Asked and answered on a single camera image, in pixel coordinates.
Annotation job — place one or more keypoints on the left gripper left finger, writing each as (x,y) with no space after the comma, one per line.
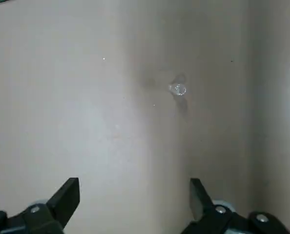
(62,202)

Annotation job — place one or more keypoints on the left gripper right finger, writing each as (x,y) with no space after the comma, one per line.
(203,207)

